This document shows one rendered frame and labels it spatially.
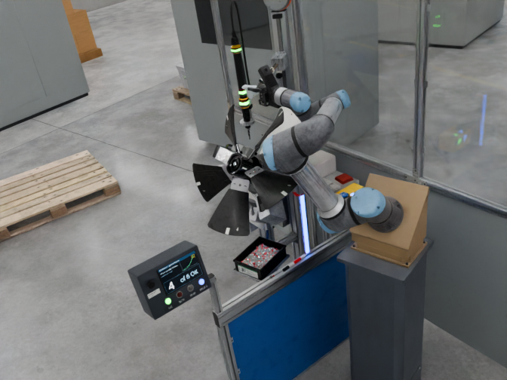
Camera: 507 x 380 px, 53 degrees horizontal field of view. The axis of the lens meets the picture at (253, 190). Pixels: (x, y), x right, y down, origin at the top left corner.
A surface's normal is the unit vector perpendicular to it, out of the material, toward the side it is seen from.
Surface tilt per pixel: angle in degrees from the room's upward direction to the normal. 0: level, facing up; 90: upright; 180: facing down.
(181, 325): 0
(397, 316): 90
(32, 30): 90
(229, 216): 50
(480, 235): 90
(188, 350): 0
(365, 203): 41
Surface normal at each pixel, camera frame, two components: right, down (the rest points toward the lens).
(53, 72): 0.75, 0.25
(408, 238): -0.54, -0.27
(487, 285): -0.79, 0.40
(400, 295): 0.11, 0.49
